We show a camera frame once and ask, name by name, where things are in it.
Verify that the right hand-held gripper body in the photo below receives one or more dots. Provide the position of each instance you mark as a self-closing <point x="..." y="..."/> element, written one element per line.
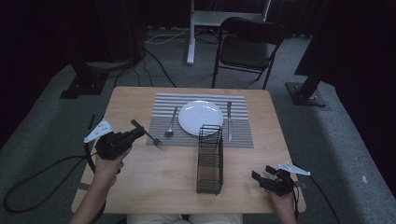
<point x="280" y="183"/>

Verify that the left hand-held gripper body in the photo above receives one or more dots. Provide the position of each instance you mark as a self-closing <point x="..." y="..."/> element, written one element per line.
<point x="112" y="146"/>

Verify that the silver metal fork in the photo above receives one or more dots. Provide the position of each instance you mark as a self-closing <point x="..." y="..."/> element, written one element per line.
<point x="158" y="143"/>

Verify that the silver metal spoon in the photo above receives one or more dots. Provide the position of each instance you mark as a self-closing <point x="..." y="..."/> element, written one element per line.
<point x="169" y="133"/>

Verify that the silver metal knife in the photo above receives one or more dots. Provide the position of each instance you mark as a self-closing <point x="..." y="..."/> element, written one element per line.
<point x="229" y="127"/>

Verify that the person's right hand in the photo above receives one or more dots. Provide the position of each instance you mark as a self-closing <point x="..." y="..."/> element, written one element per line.
<point x="285" y="203"/>

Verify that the person's left hand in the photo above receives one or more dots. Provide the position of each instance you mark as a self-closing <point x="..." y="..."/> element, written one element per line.
<point x="107" y="171"/>

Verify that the small black stick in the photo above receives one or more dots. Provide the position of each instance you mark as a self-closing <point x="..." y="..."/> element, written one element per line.
<point x="91" y="122"/>

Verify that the grey striped placemat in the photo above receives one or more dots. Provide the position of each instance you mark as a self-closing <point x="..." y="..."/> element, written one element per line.
<point x="243" y="137"/>

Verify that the white round plate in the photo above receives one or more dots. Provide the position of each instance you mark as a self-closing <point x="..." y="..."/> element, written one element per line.
<point x="199" y="115"/>

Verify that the black stand with flat base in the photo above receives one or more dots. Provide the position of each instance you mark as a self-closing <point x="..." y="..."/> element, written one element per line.
<point x="84" y="84"/>

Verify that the black stand with bolted base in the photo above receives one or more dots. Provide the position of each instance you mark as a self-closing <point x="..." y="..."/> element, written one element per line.
<point x="303" y="93"/>

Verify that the small white scrap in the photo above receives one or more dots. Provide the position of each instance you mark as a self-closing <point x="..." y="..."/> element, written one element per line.
<point x="364" y="179"/>

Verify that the black folding chair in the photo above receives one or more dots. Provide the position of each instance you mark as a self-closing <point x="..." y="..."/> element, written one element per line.
<point x="246" y="51"/>

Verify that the dark curtain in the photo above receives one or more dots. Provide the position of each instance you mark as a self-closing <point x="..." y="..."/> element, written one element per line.
<point x="46" y="31"/>
<point x="358" y="46"/>

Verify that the white metal desk frame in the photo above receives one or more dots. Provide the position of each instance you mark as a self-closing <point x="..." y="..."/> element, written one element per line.
<point x="190" y="46"/>

